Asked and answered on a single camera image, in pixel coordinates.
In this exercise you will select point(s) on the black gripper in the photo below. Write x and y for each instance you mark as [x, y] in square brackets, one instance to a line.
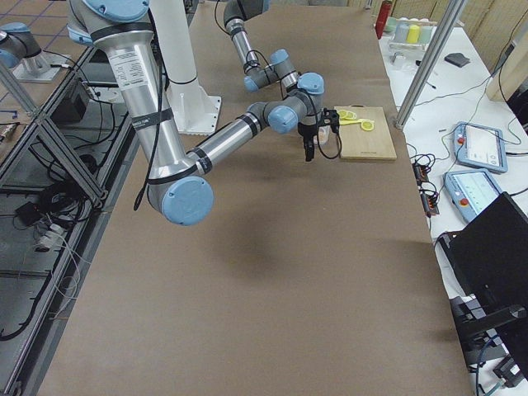
[306, 132]

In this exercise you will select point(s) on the clear plastic egg box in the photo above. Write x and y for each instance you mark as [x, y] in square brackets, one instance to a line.
[323, 135]

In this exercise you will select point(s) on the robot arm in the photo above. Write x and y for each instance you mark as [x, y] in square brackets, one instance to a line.
[260, 53]
[148, 47]

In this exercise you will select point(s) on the yellow plastic knife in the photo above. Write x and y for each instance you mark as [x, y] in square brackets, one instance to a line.
[349, 122]

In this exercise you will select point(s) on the bamboo cutting board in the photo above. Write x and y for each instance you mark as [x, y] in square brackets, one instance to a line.
[357, 144]

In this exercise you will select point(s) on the lemon slice single front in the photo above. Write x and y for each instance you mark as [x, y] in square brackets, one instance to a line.
[367, 125]

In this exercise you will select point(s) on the red fire extinguisher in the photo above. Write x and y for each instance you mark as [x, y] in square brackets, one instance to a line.
[381, 19]

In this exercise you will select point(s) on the yellow cup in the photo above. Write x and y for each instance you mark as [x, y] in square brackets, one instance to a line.
[413, 34]

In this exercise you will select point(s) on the blue teach pendant far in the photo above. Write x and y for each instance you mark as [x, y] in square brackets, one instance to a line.
[480, 146]

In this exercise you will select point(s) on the blue teach pendant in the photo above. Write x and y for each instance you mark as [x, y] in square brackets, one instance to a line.
[471, 191]
[480, 146]

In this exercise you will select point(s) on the blue teach pendant near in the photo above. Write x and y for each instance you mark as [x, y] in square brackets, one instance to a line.
[471, 191]

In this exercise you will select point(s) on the black monitor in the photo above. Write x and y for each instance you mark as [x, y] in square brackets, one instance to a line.
[489, 258]

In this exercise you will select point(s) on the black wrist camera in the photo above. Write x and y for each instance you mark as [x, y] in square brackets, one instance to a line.
[330, 118]

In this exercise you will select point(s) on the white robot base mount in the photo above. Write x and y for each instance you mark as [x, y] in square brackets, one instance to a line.
[195, 111]

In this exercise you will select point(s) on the aluminium frame post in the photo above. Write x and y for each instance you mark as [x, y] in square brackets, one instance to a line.
[438, 41]

